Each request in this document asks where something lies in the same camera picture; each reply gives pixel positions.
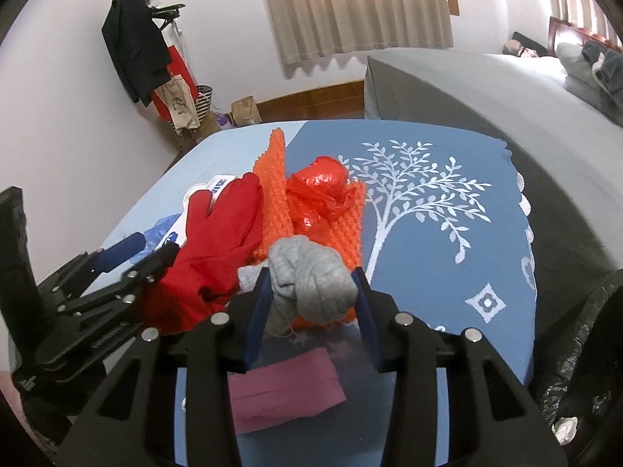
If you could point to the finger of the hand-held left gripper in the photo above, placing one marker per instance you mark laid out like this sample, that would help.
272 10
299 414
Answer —
131 279
117 254

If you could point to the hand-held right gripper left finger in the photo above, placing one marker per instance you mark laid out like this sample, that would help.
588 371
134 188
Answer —
256 323

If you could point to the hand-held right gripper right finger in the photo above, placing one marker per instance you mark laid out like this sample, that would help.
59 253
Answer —
366 323

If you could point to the blue plastic bag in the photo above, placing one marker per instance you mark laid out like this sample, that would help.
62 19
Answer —
158 233

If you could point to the grey sock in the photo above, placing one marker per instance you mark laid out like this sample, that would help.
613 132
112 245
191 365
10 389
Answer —
311 272

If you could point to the red knit glove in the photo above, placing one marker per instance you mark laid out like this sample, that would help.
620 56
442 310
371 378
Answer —
219 233

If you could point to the red plastic bag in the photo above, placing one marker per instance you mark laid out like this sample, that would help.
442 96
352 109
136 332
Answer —
321 180

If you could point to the bin with black liner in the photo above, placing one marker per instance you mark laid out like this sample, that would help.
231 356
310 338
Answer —
574 350

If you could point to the pink face mask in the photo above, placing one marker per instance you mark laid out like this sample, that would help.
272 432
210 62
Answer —
282 389

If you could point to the blue tablecloth with tree print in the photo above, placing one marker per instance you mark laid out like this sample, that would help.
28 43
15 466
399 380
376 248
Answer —
438 262

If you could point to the cardboard box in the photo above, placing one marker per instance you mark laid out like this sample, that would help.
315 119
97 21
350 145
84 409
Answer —
194 134

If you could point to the beige tote bag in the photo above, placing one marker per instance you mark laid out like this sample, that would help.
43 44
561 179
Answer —
181 102

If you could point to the small purple appliance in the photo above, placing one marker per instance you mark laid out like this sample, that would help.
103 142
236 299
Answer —
223 119

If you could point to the striped bag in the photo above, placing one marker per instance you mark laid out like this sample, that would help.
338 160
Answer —
204 99

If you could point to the brown paper bag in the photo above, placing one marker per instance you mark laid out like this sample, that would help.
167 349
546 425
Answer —
246 112

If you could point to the red shopping bag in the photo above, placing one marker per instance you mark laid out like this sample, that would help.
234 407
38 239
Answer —
177 61

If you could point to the crumpled white tissue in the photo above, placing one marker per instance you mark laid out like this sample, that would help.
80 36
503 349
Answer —
565 432

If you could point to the grey bed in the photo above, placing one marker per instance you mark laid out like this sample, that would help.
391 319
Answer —
462 92

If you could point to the wide beige curtain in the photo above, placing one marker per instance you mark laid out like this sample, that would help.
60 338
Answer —
350 9

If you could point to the folded grey quilt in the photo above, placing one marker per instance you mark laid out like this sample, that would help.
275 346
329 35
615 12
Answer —
569 63

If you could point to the wooden headboard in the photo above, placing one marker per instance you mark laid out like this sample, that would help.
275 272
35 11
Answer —
559 34

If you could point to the dark grey blanket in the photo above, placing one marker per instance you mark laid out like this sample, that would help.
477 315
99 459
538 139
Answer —
603 65

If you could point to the narrow beige curtain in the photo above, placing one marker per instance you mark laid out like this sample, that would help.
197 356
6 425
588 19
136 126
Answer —
574 0

